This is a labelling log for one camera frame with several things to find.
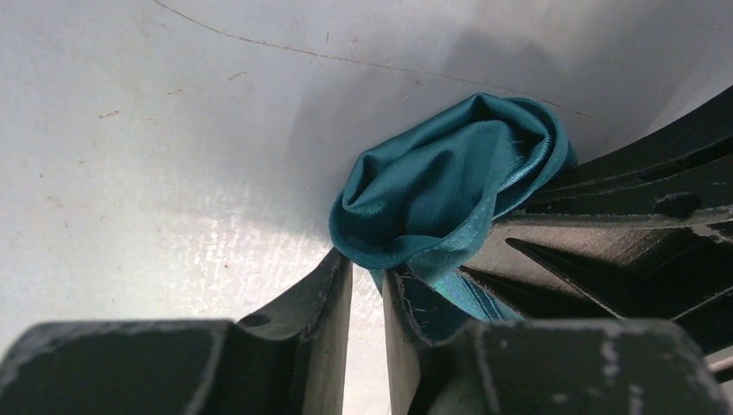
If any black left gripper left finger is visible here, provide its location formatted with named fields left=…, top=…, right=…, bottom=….
left=1, top=251, right=352, bottom=414

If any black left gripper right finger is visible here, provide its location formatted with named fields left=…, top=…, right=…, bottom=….
left=382, top=271, right=732, bottom=414

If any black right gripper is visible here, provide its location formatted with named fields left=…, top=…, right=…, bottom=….
left=458, top=89, right=732, bottom=383

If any teal cloth napkin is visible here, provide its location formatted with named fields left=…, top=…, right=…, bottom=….
left=328, top=93, right=577, bottom=338

